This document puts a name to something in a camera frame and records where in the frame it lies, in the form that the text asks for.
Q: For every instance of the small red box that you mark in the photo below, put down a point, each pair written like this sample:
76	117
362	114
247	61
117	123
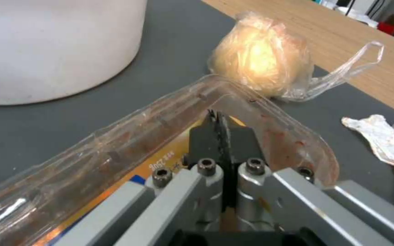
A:
385	26

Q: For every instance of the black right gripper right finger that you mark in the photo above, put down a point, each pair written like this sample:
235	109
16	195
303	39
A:
286	194

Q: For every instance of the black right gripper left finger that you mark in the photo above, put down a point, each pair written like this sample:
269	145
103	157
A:
169	194

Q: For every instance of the clear plastic bag with food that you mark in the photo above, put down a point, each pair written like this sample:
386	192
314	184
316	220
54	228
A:
262	59

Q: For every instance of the dark grey table mat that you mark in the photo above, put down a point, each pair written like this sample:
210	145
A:
173	59

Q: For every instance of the clear plastic food container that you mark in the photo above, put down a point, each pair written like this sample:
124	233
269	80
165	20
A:
80	159

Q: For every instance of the crumpled white tissue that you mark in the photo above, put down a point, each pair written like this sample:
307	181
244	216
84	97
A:
388	138

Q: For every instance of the white round tub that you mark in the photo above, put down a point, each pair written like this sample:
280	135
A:
46	46

